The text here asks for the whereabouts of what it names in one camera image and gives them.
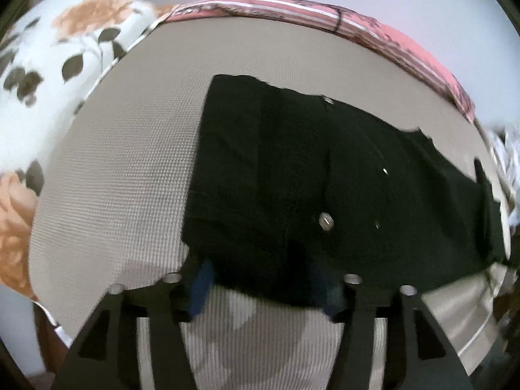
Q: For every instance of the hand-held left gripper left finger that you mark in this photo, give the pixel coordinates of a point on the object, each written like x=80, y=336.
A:
x=201, y=292

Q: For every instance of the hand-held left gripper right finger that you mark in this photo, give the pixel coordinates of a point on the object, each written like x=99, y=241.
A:
x=335, y=302

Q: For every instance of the black pants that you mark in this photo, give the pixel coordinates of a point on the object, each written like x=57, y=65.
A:
x=284, y=170

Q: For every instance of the beige textured bed mat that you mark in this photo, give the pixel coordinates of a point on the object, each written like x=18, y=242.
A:
x=122, y=170

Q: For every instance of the white dotted cloth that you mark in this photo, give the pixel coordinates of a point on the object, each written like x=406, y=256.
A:
x=510, y=158

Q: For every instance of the white floral quilt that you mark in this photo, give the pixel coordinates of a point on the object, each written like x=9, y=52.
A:
x=40, y=109

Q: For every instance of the pink striped pillow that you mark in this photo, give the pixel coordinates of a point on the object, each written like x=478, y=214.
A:
x=386, y=36

